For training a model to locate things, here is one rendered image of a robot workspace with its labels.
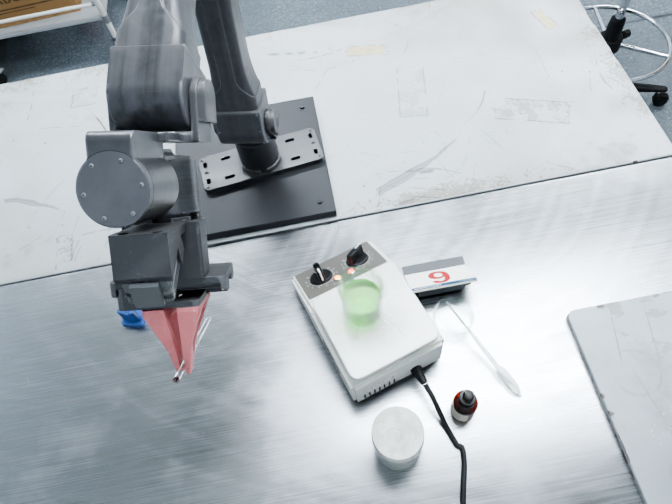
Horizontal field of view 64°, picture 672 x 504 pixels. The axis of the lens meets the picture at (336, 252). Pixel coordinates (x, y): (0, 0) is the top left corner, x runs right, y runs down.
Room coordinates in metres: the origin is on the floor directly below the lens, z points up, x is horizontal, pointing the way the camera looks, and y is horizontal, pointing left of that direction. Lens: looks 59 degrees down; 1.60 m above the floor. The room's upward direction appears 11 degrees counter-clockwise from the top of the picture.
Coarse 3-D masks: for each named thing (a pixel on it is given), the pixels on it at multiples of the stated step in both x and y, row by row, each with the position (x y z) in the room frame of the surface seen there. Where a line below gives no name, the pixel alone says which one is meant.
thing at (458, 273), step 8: (432, 272) 0.35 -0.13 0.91; (440, 272) 0.35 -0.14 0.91; (448, 272) 0.34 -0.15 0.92; (456, 272) 0.34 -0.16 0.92; (464, 272) 0.33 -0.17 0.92; (416, 280) 0.34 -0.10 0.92; (424, 280) 0.33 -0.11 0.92; (432, 280) 0.33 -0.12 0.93; (440, 280) 0.32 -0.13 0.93; (448, 280) 0.32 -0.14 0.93
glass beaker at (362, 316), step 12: (360, 264) 0.30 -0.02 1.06; (348, 276) 0.30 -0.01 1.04; (360, 276) 0.30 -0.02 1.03; (372, 276) 0.29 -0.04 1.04; (336, 288) 0.28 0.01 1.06; (384, 288) 0.27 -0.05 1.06; (348, 312) 0.26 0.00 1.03; (360, 312) 0.25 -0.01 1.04; (372, 312) 0.25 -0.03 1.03; (360, 324) 0.25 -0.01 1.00; (372, 324) 0.25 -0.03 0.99
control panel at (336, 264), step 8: (352, 248) 0.40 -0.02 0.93; (368, 248) 0.39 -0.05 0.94; (336, 256) 0.39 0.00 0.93; (344, 256) 0.39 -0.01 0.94; (368, 256) 0.37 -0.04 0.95; (376, 256) 0.37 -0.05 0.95; (320, 264) 0.38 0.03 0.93; (328, 264) 0.38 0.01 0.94; (336, 264) 0.37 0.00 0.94; (344, 264) 0.37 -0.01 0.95; (376, 264) 0.35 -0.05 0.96; (304, 272) 0.38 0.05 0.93; (312, 272) 0.37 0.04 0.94; (336, 272) 0.36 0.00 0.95; (304, 280) 0.36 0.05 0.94; (336, 280) 0.34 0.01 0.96; (304, 288) 0.34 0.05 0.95; (312, 288) 0.34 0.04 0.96; (320, 288) 0.33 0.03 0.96; (328, 288) 0.33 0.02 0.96; (312, 296) 0.32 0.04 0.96
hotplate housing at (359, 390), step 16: (384, 256) 0.37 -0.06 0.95; (304, 304) 0.32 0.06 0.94; (320, 336) 0.28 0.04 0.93; (336, 352) 0.24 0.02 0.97; (416, 352) 0.22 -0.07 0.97; (432, 352) 0.22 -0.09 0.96; (336, 368) 0.24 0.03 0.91; (384, 368) 0.20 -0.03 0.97; (400, 368) 0.20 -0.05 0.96; (416, 368) 0.21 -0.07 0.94; (352, 384) 0.19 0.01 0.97; (368, 384) 0.19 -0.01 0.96; (384, 384) 0.20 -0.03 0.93
